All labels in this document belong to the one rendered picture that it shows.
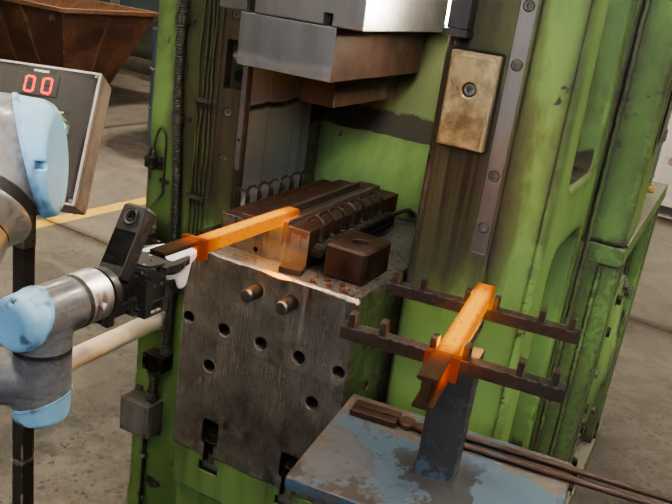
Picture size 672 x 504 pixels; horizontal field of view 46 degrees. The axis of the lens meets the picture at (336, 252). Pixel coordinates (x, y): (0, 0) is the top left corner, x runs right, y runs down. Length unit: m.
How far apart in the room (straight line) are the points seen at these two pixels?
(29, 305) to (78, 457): 1.55
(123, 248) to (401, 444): 0.55
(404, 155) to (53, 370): 1.08
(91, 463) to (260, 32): 1.49
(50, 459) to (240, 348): 1.11
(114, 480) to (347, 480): 1.31
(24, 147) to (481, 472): 0.88
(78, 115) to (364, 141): 0.68
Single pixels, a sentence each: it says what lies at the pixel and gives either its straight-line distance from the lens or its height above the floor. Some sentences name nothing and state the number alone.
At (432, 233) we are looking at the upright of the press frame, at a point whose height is 1.01.
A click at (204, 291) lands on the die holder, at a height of 0.83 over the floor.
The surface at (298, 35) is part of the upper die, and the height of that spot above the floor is 1.34.
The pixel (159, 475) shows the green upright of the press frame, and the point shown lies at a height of 0.19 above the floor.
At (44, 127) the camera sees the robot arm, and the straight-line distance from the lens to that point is 0.81.
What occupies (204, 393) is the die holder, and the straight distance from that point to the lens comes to 1.68.
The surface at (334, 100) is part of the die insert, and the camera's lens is 1.55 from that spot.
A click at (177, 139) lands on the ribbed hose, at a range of 1.79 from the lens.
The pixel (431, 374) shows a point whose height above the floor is 1.02.
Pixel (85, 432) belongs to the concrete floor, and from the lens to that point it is 2.68.
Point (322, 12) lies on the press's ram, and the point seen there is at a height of 1.39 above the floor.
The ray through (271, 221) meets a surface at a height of 1.00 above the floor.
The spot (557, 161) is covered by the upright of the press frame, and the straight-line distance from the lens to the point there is 1.46.
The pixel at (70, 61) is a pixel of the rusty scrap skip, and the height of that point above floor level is 0.36.
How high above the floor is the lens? 1.45
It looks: 19 degrees down
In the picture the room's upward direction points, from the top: 8 degrees clockwise
